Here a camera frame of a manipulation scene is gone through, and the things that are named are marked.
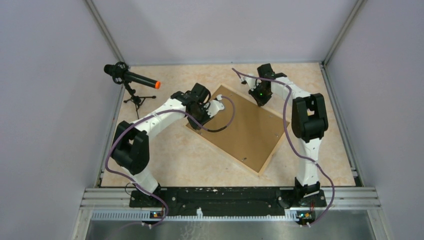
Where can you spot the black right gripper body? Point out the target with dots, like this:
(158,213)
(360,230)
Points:
(262,97)

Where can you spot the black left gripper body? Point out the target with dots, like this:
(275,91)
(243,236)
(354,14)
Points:
(201,115)

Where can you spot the white wooden picture frame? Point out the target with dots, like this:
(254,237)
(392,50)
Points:
(249,142)

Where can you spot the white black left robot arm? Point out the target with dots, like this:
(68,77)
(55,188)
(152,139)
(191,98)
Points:
(131,144)

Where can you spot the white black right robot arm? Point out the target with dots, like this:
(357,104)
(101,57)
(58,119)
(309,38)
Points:
(309,121)

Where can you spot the black tripod microphone stand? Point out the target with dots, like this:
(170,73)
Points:
(135,99)

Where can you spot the black microphone orange tip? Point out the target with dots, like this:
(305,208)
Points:
(121,74)

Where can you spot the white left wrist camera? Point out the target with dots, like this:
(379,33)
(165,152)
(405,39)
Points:
(214,106)

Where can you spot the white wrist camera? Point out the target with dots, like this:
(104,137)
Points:
(214,106)
(250,80)

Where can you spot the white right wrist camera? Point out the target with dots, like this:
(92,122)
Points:
(250,80)

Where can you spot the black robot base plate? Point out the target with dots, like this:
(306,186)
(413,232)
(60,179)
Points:
(226,201)

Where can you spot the aluminium front rail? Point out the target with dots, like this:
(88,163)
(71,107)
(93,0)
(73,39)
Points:
(352,213)

